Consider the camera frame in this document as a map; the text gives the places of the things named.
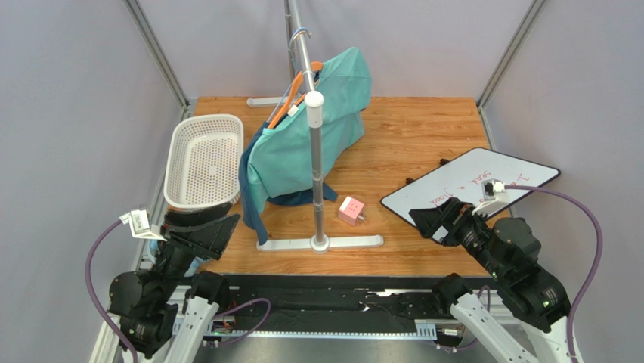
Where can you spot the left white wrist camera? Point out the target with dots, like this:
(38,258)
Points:
(140,225)

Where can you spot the white perforated plastic basket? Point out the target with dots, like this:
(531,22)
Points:
(203,162)

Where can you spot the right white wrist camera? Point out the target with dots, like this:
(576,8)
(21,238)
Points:
(495,198)

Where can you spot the silver clothes rack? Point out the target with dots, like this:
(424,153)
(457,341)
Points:
(313,102)

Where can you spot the teal t shirt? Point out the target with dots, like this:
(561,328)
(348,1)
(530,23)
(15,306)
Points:
(280,162)

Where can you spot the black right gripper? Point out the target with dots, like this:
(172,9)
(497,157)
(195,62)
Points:
(453,221)

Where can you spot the white dry erase board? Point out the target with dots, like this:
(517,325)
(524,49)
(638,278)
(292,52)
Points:
(463,177)

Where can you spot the light blue headphones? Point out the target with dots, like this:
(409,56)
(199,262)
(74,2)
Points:
(153,250)

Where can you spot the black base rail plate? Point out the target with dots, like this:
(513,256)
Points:
(336,304)

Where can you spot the light blue wire hanger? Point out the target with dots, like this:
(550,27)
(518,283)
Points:
(297,33)

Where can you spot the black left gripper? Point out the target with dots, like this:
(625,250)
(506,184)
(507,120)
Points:
(202,232)

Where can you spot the orange plastic hanger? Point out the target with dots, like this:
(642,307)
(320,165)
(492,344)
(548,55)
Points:
(291,98)

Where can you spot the dark blue t shirt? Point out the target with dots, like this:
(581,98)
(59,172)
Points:
(251,215)

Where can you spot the pink power adapter cube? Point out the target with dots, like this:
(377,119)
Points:
(351,211)

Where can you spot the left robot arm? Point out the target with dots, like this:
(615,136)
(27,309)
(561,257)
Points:
(155,330)

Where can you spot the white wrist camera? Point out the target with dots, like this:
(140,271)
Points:
(495,198)
(140,225)

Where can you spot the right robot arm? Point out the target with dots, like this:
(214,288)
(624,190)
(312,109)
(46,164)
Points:
(508,252)

